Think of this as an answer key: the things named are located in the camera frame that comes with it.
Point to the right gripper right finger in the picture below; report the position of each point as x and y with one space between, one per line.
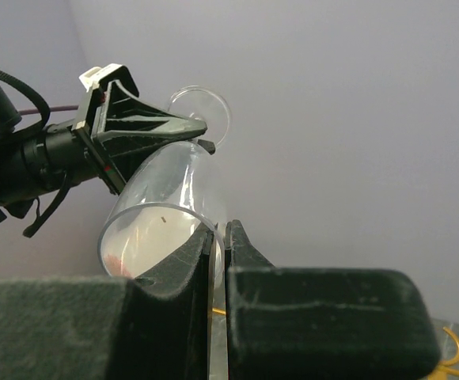
322 323

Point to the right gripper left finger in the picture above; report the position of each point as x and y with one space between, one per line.
156 326

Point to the clear wine glass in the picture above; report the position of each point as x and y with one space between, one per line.
173 192

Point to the gold wire glass rack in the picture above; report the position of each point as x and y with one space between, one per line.
447 334

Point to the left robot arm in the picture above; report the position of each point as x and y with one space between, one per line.
40 161

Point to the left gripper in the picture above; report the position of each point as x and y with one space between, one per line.
131 130

